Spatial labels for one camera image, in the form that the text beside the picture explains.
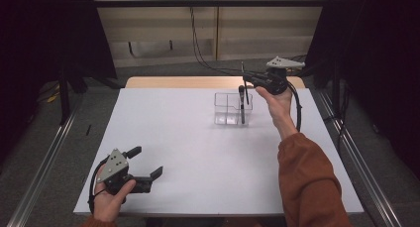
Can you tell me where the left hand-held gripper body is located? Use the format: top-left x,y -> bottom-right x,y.
96,148 -> 153,195

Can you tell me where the hand-held gripper cable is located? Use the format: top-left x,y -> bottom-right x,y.
87,157 -> 111,215
286,79 -> 303,133

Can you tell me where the metal floor rail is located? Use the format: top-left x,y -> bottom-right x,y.
316,89 -> 403,227
6,99 -> 84,227

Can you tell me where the clear acrylic organizer box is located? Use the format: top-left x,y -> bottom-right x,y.
213,92 -> 254,126

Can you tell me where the person's right hand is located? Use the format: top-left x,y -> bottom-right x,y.
256,86 -> 294,122

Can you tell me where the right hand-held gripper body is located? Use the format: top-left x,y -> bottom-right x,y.
261,56 -> 306,95

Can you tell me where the left hand-held gripper cable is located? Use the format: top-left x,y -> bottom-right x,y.
87,157 -> 111,215

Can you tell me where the black curtain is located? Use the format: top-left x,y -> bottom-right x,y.
302,0 -> 420,179
0,0 -> 117,164

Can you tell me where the black horizontal bar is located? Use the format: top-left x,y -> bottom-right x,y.
93,0 -> 329,8

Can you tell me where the black stand post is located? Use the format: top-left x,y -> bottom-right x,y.
57,65 -> 71,126

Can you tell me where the yellow floor cable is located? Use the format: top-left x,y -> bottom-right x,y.
46,91 -> 62,104

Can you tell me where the right hand-held gripper cable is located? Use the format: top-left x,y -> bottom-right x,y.
286,79 -> 303,133

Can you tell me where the person's left hand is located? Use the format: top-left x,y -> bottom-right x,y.
93,166 -> 137,223

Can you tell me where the white table sheet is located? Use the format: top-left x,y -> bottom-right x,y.
72,87 -> 365,218

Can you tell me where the black hanging cable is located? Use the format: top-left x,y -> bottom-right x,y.
189,6 -> 308,76

